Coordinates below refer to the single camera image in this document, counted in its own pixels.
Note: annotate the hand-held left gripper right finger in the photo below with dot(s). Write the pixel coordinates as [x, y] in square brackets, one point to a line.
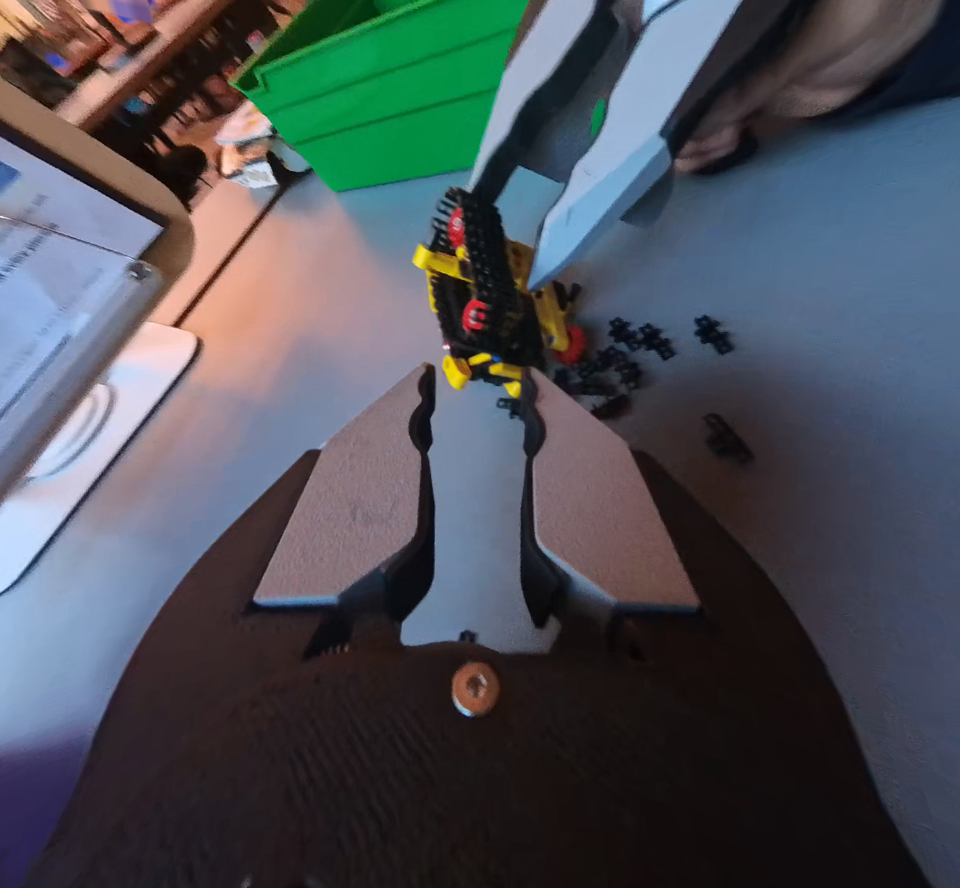
[600, 528]

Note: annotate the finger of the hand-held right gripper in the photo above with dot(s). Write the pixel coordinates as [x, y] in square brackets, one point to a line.
[540, 47]
[652, 92]

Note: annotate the green plastic bin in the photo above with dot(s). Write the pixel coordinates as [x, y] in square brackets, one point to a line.
[390, 92]

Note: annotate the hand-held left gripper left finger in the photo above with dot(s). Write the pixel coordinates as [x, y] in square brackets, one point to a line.
[352, 520]

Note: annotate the long work table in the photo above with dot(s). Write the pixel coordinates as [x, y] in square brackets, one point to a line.
[172, 25]

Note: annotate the person's right forearm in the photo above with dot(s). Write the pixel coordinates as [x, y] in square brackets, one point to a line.
[937, 62]

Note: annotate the scattered black lego track links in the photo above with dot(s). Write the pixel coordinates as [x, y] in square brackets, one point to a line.
[652, 340]

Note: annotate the stack of booklets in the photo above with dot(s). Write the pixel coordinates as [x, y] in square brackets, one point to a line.
[255, 167]

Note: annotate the person's right hand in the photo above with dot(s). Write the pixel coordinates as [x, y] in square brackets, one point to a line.
[862, 17]

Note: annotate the instruction sheet display stand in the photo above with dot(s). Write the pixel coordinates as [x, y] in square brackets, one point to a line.
[60, 242]

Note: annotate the yellow black lego vehicle model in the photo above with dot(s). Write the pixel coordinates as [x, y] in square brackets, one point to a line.
[487, 288]

